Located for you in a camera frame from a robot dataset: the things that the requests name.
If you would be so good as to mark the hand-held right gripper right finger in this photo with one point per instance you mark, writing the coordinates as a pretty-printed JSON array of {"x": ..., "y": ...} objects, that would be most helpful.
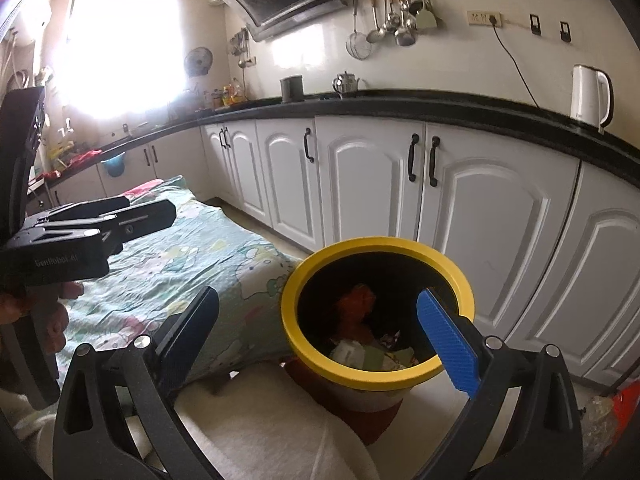
[{"x": 445, "y": 340}]

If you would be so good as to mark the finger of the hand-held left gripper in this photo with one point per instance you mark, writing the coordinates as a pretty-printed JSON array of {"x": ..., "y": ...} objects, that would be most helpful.
[
  {"x": 90, "y": 207},
  {"x": 145, "y": 217}
]

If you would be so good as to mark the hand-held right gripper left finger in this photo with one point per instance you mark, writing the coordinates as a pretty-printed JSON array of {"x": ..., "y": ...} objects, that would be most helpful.
[{"x": 187, "y": 335}]

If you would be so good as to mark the multicoloured snack wrapper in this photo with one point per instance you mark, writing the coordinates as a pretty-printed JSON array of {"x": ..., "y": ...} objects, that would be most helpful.
[{"x": 395, "y": 345}]

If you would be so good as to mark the yellow-rimmed trash can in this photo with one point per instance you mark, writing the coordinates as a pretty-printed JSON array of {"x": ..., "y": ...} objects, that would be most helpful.
[{"x": 380, "y": 247}]

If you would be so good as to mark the person's left forearm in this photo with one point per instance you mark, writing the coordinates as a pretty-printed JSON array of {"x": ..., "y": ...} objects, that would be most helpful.
[{"x": 25, "y": 417}]

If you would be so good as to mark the person's left hand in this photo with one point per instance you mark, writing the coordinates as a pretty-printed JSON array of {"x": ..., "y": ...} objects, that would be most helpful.
[{"x": 70, "y": 289}]

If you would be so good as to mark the pink blanket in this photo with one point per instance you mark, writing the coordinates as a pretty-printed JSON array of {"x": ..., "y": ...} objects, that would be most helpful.
[{"x": 145, "y": 187}]

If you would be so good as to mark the blue hanging basin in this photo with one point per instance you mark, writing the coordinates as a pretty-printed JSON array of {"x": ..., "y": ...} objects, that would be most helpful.
[{"x": 115, "y": 166}]

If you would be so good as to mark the red cloth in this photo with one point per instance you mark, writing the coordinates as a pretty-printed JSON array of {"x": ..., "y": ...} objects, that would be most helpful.
[{"x": 87, "y": 155}]

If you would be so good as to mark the printed cartoon blanket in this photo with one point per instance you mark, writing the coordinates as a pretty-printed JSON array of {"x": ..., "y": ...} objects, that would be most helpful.
[{"x": 200, "y": 250}]

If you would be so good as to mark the person's white-clad leg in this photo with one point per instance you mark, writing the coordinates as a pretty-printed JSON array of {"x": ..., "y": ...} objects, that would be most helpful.
[{"x": 270, "y": 425}]

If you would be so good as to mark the group of condiment bottles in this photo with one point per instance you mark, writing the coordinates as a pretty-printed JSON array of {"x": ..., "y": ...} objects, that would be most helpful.
[{"x": 230, "y": 96}]

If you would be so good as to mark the window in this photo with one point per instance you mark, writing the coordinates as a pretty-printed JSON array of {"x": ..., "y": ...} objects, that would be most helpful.
[{"x": 120, "y": 40}]

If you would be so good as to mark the clear and red plastic bag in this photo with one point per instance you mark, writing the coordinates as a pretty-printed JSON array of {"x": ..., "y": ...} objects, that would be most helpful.
[{"x": 625, "y": 405}]

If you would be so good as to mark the black canister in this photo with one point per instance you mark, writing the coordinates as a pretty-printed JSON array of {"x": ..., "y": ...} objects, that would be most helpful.
[{"x": 291, "y": 89}]

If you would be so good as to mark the small hanging utensils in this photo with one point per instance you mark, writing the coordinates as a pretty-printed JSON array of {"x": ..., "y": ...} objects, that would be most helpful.
[{"x": 239, "y": 45}]

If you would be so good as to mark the steel teapot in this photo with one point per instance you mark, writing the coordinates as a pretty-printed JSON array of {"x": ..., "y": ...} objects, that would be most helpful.
[{"x": 345, "y": 85}]

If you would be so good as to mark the black range hood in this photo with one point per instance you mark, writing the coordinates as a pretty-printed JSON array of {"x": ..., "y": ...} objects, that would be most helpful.
[{"x": 285, "y": 0}]

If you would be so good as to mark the white electric kettle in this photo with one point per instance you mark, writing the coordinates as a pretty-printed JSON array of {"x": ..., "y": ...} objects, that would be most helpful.
[{"x": 587, "y": 95}]

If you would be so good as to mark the row of hanging kitchen utensils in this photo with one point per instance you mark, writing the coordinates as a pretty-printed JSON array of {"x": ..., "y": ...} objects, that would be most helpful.
[{"x": 405, "y": 30}]

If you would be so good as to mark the round wall fan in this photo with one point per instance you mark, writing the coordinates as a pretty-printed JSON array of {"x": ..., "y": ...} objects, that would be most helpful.
[{"x": 198, "y": 61}]

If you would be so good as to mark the wall socket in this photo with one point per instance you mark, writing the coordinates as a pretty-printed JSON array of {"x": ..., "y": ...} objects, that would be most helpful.
[{"x": 477, "y": 17}]

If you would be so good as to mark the black wall hook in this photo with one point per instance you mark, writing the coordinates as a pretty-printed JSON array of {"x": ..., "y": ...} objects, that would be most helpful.
[
  {"x": 565, "y": 31},
  {"x": 535, "y": 24}
]

